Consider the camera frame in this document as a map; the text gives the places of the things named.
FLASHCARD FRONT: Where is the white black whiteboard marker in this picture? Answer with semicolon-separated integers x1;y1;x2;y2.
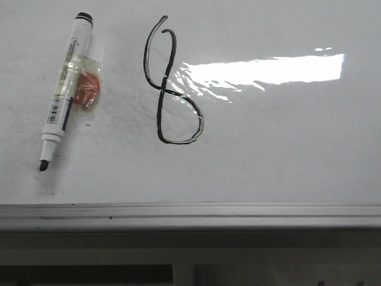
39;12;93;172

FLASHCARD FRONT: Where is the white whiteboard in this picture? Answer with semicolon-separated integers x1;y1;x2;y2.
1;1;380;204

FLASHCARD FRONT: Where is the red round magnet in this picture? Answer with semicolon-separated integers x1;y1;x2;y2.
74;73;100;108

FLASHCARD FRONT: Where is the aluminium whiteboard frame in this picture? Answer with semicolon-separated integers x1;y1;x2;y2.
1;203;380;234

